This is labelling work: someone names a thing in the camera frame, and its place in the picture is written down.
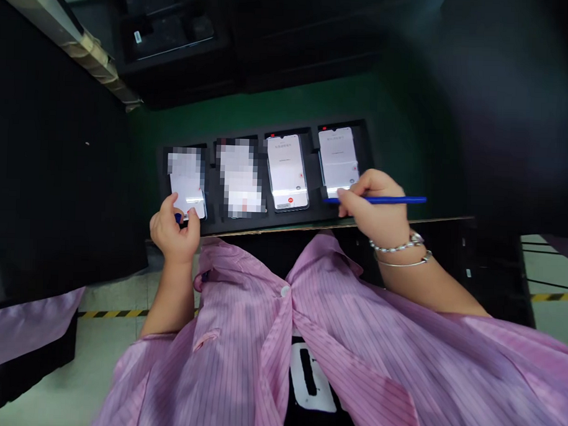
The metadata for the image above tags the person's body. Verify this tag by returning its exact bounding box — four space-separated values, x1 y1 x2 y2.
92 225 568 426

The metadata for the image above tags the white-screen smartphone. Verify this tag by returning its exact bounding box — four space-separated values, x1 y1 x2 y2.
315 125 363 201
213 136 270 220
263 132 313 214
165 145 210 222

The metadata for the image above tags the person's right hand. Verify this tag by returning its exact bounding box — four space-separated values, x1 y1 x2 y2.
334 168 425 245

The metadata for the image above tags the stack of black foam trays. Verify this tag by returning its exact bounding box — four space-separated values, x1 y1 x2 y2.
102 0 255 114

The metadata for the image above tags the metal frame rail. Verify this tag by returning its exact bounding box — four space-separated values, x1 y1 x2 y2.
15 0 148 114

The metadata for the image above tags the black foam phone tray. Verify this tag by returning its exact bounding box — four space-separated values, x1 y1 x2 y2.
153 111 379 243

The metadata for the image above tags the black slotted crate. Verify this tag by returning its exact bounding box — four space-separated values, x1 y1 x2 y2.
328 212 541 330

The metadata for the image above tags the black partition panel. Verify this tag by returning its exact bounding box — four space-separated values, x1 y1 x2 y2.
0 0 158 314

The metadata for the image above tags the person's left hand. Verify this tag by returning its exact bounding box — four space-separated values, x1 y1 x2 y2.
148 192 204 267

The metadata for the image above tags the dark smartphone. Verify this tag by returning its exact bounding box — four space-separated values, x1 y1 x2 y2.
130 11 217 65

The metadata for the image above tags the long blue stylus pen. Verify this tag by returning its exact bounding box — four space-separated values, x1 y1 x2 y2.
322 193 428 209

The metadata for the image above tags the pink striped cloth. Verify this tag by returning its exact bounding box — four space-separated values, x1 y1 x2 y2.
0 283 86 376

